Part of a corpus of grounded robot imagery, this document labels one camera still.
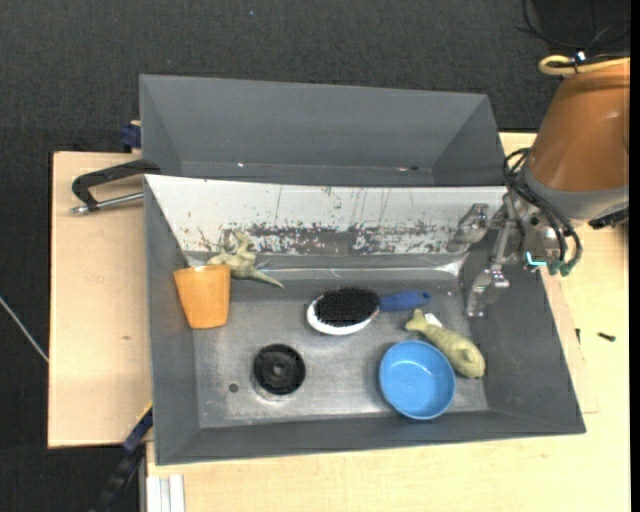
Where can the green toy dinosaur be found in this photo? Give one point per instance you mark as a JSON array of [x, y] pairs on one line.
[[241, 264]]

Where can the pale wood flat board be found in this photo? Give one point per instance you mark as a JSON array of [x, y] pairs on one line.
[[95, 310]]

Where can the black round disc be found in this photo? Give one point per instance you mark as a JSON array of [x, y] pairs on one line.
[[278, 369]]

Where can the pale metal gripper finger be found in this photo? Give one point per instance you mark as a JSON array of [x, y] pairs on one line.
[[472, 227], [487, 287]]

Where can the green toy fish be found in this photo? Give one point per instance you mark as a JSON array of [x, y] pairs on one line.
[[452, 347]]

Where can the blue plastic bowl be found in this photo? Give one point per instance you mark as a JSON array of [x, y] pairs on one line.
[[416, 380]]

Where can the orange plastic cup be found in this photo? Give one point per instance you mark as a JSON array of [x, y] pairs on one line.
[[204, 297]]

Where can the grey metal bin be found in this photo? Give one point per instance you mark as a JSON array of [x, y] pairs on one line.
[[340, 130]]

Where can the small black screw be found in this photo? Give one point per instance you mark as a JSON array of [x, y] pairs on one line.
[[607, 337]]

